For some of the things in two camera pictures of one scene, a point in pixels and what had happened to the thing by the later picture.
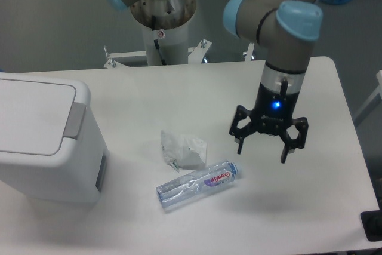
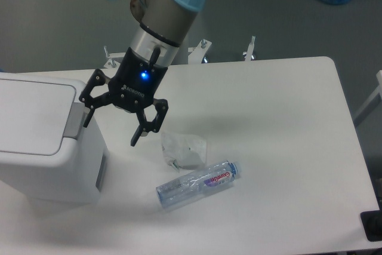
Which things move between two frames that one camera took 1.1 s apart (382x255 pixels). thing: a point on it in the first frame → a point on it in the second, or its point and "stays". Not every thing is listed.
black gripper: x=273 y=113 → x=132 y=89
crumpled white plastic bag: x=181 y=151 stays
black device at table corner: x=372 y=222 stays
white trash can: x=51 y=147 stays
